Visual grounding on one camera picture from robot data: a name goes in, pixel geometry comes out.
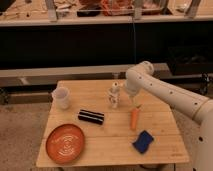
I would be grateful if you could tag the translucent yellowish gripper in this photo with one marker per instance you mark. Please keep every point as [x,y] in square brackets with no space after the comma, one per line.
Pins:
[133,102]

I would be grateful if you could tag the white plastic bottle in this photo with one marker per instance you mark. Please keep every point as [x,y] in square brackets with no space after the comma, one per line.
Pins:
[114,94]

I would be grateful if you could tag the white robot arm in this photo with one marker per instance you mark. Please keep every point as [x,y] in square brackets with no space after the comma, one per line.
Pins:
[197,107]

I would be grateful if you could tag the orange carrot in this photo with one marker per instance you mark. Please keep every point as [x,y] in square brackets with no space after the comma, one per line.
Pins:
[134,117]

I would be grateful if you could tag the wooden table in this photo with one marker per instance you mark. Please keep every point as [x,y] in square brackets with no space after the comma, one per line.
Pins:
[111,142]

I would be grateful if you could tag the black striped block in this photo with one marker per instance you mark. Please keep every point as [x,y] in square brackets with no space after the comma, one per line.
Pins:
[89,116]

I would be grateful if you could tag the blue sponge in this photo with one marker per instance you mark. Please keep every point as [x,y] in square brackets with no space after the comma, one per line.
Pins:
[143,141]

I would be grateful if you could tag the white plastic cup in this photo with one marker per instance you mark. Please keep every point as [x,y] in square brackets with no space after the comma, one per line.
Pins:
[61,97]

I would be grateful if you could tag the orange round plate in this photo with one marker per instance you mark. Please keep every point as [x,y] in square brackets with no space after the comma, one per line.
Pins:
[65,143]

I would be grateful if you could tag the long background shelf bench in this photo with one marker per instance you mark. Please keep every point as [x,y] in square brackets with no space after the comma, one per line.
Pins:
[45,76]

